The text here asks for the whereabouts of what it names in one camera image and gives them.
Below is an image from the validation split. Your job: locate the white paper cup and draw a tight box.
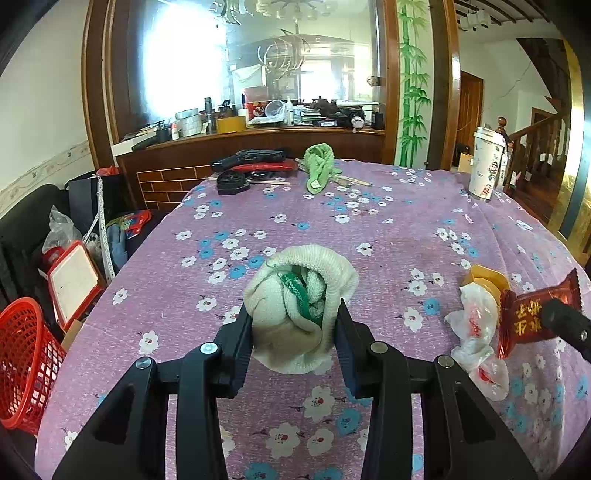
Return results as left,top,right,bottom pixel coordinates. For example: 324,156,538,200
468,127,507,201

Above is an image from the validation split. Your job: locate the red plastic basket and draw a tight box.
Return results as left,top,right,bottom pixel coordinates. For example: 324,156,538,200
0,297,66,436

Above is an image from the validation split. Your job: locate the black key pouch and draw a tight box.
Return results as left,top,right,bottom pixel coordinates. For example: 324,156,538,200
216,170,250,195

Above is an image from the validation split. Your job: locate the wooden counter ledge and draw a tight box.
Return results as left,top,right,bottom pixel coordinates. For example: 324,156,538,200
118,127,386,212

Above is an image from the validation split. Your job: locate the black sofa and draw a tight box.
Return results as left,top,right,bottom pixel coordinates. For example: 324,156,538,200
1,184,69,326

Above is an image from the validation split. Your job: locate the green cloth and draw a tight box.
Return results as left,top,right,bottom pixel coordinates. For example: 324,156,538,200
304,143,342,195

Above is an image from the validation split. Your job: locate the white plastic bag with red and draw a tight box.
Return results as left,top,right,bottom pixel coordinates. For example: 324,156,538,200
445,282,509,401

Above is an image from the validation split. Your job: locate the purple floral tablecloth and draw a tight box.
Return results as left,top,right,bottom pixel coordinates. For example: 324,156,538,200
35,161,590,479

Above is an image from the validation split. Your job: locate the white knitted sock bundle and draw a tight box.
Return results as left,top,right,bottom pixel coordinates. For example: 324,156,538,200
243,245,360,375

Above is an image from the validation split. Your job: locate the dark red snack packet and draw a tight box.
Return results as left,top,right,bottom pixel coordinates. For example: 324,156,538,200
497,269,582,359

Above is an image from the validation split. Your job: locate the black red folded umbrella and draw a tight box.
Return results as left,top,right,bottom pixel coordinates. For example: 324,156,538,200
211,149,297,173

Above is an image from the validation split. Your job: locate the red framed white board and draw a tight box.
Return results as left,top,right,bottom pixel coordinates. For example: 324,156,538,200
48,241,105,332

